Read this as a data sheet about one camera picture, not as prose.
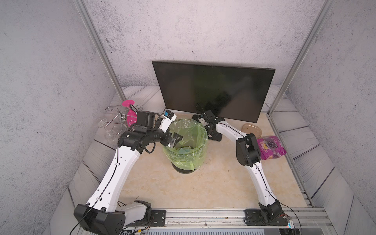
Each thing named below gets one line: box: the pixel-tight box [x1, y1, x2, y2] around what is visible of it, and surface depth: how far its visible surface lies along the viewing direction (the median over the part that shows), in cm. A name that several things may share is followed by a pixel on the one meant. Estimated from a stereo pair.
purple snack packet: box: [257, 136, 287, 160], surface depth 96 cm
